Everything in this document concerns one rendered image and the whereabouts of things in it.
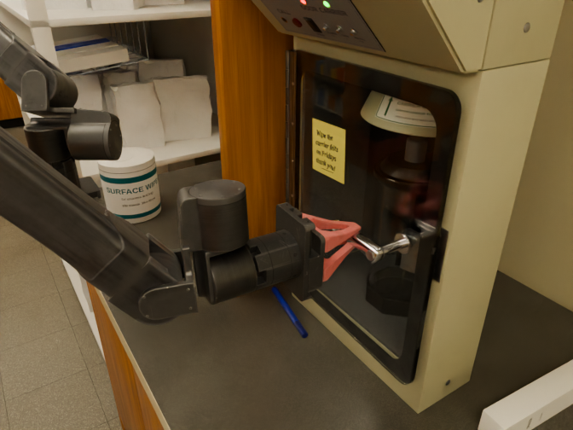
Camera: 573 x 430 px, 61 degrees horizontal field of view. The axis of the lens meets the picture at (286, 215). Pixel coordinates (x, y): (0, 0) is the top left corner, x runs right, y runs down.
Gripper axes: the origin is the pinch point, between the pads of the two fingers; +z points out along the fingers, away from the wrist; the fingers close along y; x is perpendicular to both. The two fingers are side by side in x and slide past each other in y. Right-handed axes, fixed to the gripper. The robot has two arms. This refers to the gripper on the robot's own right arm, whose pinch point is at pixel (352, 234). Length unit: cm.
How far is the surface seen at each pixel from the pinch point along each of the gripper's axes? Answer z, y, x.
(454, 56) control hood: 1.7, 22.8, -9.7
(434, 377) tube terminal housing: 8.3, -19.8, -10.1
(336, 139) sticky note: 3.5, 8.9, 9.3
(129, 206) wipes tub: -14, -22, 64
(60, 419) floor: -43, -122, 105
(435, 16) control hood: -1.7, 26.3, -9.9
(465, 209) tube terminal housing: 7.5, 6.2, -9.9
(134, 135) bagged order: 1, -23, 118
